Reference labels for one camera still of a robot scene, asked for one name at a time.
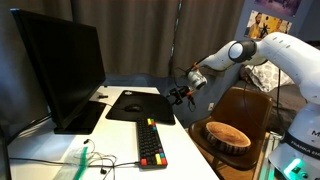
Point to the purple poster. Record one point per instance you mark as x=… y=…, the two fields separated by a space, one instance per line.
x=280 y=6

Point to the yellow basketball poster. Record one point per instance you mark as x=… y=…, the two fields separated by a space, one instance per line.
x=263 y=25

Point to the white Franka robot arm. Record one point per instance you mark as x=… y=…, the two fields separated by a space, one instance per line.
x=293 y=60

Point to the round wooden log slice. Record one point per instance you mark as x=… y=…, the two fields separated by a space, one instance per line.
x=226 y=135

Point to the grey bed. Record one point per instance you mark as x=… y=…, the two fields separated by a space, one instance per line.
x=286 y=96

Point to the small black table object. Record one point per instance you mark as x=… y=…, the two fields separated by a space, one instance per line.
x=102 y=96

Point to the black keyboard with colourful keys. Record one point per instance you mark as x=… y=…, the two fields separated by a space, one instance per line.
x=150 y=143

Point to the black computer monitor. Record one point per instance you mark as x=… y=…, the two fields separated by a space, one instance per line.
x=63 y=63

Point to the clear bag with green strip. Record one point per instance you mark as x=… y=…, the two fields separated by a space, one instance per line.
x=75 y=165

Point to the black mouse mat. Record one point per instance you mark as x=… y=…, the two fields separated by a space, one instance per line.
x=150 y=106

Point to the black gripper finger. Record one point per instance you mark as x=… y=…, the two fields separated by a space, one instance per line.
x=173 y=92
x=177 y=100

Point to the brown plastic chair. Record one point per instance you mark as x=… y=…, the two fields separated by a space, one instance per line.
x=233 y=106

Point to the black computer mouse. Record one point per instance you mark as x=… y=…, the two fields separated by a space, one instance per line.
x=133 y=108

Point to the white slatted rack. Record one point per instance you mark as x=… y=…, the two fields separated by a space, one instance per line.
x=275 y=141

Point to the white wall socket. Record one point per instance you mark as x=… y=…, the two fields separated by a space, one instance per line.
x=211 y=106

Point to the black monitor stand base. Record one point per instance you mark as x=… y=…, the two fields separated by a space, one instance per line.
x=83 y=118

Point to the wide brown curtain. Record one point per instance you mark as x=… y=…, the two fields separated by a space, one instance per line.
x=133 y=36

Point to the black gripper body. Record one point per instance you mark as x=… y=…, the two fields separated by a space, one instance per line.
x=186 y=91

